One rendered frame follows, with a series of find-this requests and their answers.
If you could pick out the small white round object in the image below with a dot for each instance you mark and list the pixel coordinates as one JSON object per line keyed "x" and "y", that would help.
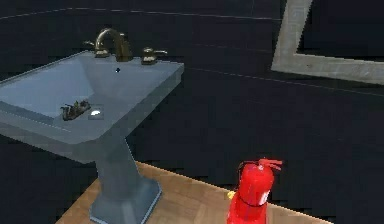
{"x": 95, "y": 113}

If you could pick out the red fire extinguisher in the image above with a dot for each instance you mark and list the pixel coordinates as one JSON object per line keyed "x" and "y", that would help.
{"x": 251, "y": 193}

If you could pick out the brass sink faucet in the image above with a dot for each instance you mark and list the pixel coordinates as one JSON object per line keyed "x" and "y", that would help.
{"x": 116, "y": 43}

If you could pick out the blue-grey pedestal sink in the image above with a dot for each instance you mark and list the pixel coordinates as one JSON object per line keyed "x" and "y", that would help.
{"x": 133, "y": 90}

